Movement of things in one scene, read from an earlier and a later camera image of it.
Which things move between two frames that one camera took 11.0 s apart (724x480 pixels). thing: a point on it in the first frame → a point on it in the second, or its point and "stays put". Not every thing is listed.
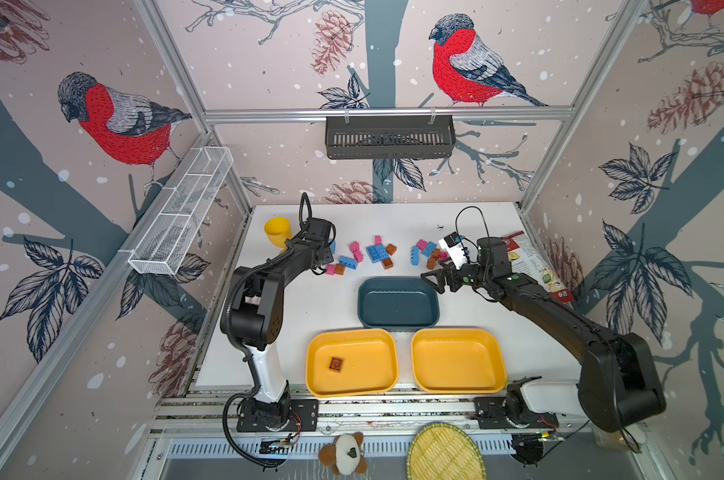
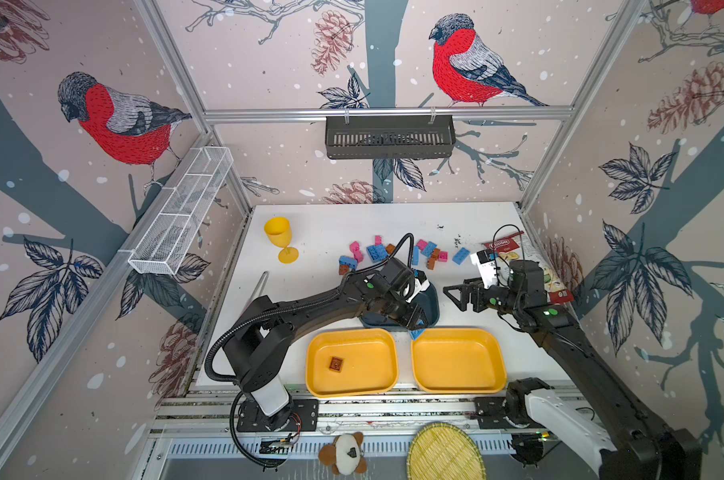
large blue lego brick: (377, 252) stays put
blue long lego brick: (348, 262) stays put
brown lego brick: (336, 363) stays put
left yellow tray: (370, 364) stays put
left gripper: (328, 256) → (412, 317)
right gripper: (442, 274) → (466, 293)
